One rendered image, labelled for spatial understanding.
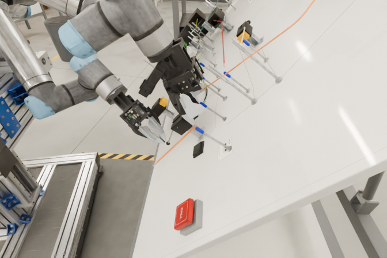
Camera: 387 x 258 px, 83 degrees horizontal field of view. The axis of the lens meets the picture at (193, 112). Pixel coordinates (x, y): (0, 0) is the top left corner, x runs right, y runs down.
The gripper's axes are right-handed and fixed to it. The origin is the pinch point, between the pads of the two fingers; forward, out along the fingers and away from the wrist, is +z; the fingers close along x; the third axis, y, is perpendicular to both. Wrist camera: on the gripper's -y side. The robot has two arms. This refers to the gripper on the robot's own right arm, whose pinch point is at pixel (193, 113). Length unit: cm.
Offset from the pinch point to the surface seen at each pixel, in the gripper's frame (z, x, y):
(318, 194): -3.0, -28.1, 24.1
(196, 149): 7.6, -6.5, -2.1
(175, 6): -9, 91, -20
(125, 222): 84, 9, -99
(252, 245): 42.5, -19.7, 1.8
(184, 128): 2.8, -2.2, -4.1
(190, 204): 4.2, -23.7, 0.4
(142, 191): 88, 34, -97
